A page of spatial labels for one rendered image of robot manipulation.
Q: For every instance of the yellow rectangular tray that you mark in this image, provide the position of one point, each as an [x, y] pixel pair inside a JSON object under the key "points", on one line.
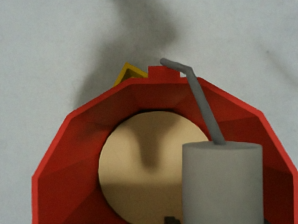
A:
{"points": [[130, 71]]}

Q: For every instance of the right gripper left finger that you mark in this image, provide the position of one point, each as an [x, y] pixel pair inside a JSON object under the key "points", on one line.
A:
{"points": [[171, 220]]}

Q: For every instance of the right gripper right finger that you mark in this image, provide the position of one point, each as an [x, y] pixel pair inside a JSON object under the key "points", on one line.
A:
{"points": [[265, 221]]}

